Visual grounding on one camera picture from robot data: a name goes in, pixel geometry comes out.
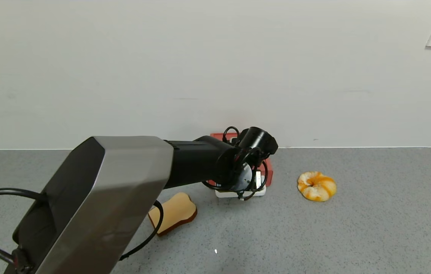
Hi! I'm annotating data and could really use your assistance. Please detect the red drawer cabinet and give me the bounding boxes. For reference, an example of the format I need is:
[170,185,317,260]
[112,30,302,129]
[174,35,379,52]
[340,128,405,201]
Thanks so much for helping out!
[210,132,274,187]

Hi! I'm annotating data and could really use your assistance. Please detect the toast bread slice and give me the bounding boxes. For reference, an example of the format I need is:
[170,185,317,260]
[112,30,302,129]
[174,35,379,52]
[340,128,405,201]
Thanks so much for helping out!
[148,192,198,237]

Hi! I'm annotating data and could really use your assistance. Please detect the orange white bagel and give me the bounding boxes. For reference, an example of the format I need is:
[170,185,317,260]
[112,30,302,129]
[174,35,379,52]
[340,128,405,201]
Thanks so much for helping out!
[297,171,337,202]

